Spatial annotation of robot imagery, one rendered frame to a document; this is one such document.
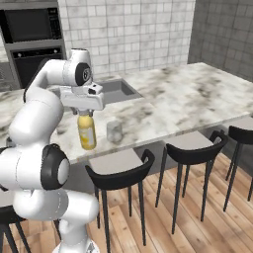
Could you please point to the black microwave oven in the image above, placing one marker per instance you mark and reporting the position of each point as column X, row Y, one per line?
column 31, row 24

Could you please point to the grey sink basin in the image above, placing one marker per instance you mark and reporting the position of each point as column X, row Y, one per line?
column 118, row 90

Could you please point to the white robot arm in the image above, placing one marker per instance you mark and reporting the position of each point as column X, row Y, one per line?
column 36, row 118

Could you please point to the yellow juice bottle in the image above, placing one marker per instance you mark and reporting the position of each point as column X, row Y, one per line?
column 87, row 133

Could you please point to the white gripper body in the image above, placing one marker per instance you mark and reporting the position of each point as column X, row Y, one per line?
column 82, row 100

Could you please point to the black built-in oven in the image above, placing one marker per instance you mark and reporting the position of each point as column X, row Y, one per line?
column 36, row 64

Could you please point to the black stool with grey seat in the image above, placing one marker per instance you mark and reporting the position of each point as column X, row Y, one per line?
column 118, row 173
column 242, row 133
column 8, row 227
column 194, row 150

